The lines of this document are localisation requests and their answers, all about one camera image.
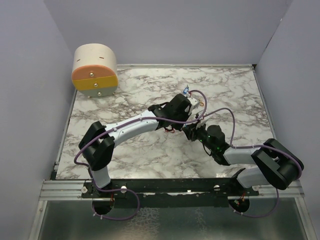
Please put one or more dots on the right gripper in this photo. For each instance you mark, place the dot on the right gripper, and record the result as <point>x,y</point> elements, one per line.
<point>191,131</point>

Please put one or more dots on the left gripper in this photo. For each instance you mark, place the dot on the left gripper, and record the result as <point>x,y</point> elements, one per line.
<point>186,114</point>

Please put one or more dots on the red carabiner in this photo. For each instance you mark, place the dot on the red carabiner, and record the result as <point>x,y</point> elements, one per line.
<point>169,130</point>

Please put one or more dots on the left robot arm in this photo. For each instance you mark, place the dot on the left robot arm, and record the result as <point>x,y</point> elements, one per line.
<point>99,141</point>

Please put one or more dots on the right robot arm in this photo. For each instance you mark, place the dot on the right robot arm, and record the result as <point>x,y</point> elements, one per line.
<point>275,165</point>

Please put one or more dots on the far blue key tag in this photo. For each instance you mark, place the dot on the far blue key tag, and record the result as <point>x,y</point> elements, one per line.
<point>186,90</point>

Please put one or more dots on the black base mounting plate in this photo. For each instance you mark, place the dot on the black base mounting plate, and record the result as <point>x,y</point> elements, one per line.
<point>168,192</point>

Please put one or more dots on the round three-drawer storage box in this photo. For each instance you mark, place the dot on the round three-drawer storage box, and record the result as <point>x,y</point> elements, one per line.
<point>94,71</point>

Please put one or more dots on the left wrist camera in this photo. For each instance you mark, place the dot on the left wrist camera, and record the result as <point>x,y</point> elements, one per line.
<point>194,102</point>

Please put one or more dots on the aluminium rail frame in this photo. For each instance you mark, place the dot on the aluminium rail frame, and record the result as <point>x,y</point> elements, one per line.
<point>72,190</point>

